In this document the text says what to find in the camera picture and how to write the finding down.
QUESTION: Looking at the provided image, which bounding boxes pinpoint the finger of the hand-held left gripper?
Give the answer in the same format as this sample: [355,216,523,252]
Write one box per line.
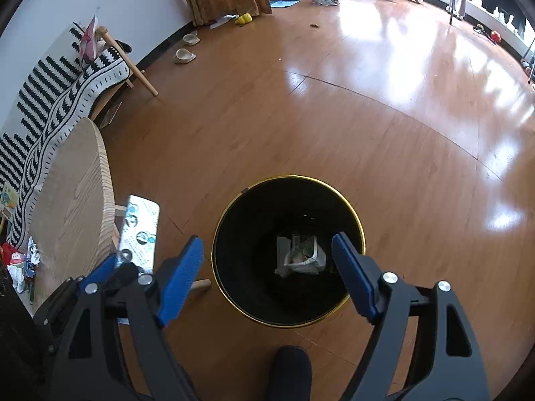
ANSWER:
[33,255,119,352]
[106,263,138,291]

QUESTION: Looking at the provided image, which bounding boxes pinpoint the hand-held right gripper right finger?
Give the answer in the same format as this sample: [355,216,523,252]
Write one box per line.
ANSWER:
[332,232,492,401]

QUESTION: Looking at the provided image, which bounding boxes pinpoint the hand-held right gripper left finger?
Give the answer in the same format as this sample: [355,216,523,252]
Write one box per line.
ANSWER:
[50,236,205,401]

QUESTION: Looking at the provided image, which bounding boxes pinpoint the silver printed foil packet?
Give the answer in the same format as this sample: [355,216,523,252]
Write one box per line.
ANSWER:
[117,194,162,274]

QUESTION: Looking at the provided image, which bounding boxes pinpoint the black gold-rimmed trash bin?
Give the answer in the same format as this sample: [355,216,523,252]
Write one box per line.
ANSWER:
[211,174,366,328]

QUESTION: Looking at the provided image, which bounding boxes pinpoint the striped red-green plush toy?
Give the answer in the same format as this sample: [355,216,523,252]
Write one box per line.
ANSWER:
[0,242,23,270]

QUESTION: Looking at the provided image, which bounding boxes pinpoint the crumpled printed paper wad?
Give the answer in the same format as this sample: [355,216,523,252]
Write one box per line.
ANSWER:
[274,234,329,278]

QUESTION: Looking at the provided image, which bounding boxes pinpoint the round wooden table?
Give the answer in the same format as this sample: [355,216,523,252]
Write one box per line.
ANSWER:
[29,117,212,318]

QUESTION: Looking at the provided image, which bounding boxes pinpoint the person's dark shoe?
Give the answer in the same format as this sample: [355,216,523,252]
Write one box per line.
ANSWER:
[265,345,313,401]

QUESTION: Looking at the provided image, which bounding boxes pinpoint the colourful picture book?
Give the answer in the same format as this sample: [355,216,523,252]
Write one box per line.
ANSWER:
[0,184,19,218]

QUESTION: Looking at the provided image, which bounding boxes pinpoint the black white striped sofa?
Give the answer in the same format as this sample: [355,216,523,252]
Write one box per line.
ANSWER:
[0,21,132,247]

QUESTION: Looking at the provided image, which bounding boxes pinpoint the black-white striped sofa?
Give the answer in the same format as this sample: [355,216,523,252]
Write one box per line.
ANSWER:
[90,25,160,128]

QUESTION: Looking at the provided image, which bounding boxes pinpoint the pink cartoon pillow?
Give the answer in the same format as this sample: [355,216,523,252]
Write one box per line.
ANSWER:
[79,16,105,61]

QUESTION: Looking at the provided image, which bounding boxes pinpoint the white paper sheets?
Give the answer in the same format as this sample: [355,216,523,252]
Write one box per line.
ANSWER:
[209,14,239,30]

